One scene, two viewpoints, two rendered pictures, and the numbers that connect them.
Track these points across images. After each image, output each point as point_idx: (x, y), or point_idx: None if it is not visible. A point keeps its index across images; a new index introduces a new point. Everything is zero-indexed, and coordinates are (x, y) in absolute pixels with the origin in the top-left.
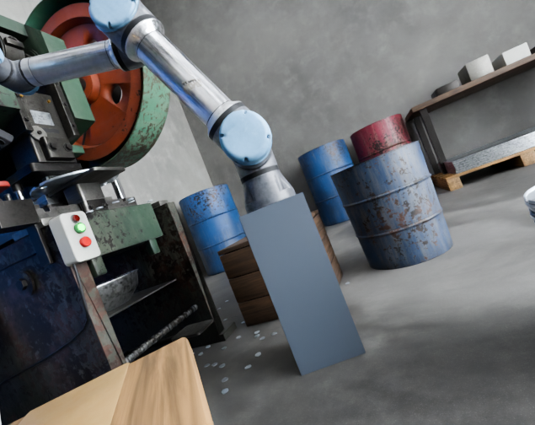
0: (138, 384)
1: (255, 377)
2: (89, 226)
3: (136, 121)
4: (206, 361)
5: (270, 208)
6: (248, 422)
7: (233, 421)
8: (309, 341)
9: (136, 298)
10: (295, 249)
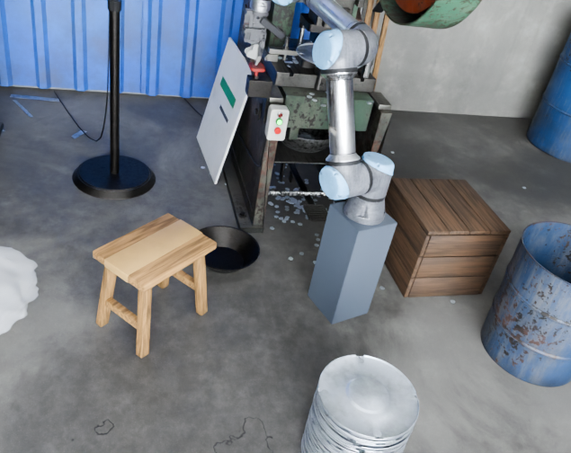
0: (188, 245)
1: (305, 270)
2: (287, 121)
3: (420, 17)
4: (322, 232)
5: (342, 218)
6: (268, 279)
7: (268, 272)
8: (317, 288)
9: (319, 155)
10: (338, 249)
